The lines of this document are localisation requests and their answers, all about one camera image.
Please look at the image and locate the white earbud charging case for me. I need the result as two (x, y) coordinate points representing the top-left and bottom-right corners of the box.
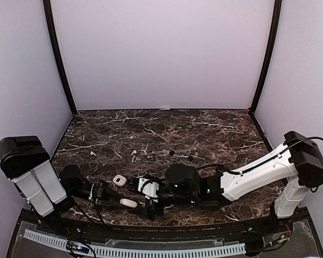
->
(120, 198), (138, 209)

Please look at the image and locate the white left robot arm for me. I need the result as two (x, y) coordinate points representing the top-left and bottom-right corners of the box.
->
(0, 135), (125, 234)

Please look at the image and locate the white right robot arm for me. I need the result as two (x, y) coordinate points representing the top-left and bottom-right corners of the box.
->
(127, 131), (323, 233)

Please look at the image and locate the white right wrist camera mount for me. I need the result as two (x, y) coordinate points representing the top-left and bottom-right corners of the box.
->
(137, 177), (159, 201)

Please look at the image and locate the white slotted cable duct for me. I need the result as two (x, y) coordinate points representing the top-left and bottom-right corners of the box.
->
(23, 229), (246, 257)

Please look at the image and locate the black front table rail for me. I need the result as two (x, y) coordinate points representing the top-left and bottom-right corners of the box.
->
(16, 205), (310, 244)

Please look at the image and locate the left black frame post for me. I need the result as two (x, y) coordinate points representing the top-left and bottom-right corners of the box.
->
(43, 0), (77, 116)

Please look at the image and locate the black frame post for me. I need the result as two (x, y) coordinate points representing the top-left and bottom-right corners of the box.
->
(249, 0), (282, 116)
(43, 0), (77, 116)

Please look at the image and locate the right black frame post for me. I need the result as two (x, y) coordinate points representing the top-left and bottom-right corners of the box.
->
(249, 0), (282, 116)

